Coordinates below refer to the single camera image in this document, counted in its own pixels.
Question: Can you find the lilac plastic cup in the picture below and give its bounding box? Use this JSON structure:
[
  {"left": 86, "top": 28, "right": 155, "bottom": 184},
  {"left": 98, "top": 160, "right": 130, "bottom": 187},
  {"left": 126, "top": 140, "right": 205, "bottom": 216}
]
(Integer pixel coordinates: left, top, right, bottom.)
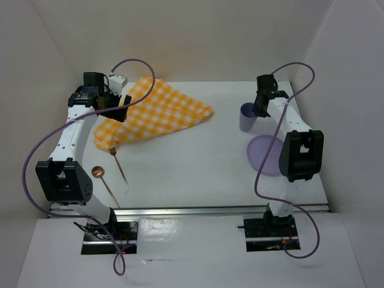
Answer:
[{"left": 239, "top": 103, "right": 257, "bottom": 132}]

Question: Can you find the yellow white checkered cloth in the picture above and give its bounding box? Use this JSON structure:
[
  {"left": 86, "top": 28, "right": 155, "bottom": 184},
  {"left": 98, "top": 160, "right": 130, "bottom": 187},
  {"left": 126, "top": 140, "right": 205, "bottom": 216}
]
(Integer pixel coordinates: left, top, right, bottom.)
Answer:
[{"left": 94, "top": 79, "right": 214, "bottom": 151}]

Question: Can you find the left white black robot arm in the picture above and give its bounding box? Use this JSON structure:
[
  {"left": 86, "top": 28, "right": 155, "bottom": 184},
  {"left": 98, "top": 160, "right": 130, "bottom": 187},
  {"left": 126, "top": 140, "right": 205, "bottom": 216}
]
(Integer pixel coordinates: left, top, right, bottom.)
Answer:
[{"left": 35, "top": 72, "right": 131, "bottom": 239}]

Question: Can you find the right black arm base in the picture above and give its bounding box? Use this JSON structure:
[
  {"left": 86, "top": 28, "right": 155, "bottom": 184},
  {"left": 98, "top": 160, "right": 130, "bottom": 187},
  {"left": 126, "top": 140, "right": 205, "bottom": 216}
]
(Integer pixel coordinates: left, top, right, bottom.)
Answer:
[{"left": 237, "top": 212, "right": 301, "bottom": 252}]

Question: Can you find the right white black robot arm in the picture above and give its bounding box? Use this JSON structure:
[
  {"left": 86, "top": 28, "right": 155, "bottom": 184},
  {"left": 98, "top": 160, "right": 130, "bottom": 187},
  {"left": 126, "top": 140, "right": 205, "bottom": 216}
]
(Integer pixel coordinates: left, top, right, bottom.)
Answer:
[{"left": 252, "top": 74, "right": 324, "bottom": 235}]

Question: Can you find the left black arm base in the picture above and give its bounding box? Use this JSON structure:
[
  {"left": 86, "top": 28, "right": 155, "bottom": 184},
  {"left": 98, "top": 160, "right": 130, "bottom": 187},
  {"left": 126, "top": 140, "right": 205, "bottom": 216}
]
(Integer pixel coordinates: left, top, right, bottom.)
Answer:
[{"left": 74, "top": 216, "right": 139, "bottom": 255}]

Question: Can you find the lilac plastic plate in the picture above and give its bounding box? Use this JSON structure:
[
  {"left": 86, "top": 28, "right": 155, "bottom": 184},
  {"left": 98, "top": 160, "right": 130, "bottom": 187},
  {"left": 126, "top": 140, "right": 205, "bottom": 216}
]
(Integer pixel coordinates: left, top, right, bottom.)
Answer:
[{"left": 247, "top": 135, "right": 283, "bottom": 176}]

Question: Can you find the copper fork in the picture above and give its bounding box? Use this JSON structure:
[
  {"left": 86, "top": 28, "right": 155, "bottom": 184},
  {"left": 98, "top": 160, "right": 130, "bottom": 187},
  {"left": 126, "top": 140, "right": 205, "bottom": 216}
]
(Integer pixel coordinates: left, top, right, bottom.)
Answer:
[{"left": 109, "top": 148, "right": 128, "bottom": 184}]

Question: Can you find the copper spoon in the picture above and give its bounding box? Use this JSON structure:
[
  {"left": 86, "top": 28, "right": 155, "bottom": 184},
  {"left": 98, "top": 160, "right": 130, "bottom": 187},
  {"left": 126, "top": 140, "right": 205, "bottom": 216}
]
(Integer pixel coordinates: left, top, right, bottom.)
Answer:
[{"left": 91, "top": 166, "right": 120, "bottom": 208}]

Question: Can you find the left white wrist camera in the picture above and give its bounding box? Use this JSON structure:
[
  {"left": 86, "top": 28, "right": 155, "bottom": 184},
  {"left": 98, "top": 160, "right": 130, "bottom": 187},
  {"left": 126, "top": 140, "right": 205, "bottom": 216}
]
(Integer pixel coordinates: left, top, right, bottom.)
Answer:
[{"left": 109, "top": 74, "right": 127, "bottom": 93}]

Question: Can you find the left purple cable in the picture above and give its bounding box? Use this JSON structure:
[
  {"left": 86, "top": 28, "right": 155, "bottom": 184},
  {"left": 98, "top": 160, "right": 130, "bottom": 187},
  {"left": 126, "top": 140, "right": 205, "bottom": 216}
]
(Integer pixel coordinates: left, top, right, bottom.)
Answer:
[{"left": 22, "top": 58, "right": 156, "bottom": 276}]

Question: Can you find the purple cable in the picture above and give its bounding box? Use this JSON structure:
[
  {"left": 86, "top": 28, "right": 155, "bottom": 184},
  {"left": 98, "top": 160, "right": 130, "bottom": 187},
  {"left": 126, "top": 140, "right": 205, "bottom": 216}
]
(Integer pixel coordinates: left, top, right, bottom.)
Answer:
[
  {"left": 22, "top": 58, "right": 156, "bottom": 276},
  {"left": 254, "top": 62, "right": 320, "bottom": 259}
]

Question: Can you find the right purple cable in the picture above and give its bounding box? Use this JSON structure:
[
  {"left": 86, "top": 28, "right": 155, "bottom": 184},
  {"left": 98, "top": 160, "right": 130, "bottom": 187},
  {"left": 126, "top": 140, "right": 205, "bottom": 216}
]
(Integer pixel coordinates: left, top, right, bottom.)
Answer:
[{"left": 254, "top": 62, "right": 320, "bottom": 259}]

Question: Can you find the aluminium front rail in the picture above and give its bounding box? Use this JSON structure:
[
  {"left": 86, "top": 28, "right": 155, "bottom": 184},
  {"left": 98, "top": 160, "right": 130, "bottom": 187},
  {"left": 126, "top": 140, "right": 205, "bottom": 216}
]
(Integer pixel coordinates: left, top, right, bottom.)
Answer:
[{"left": 49, "top": 204, "right": 330, "bottom": 218}]

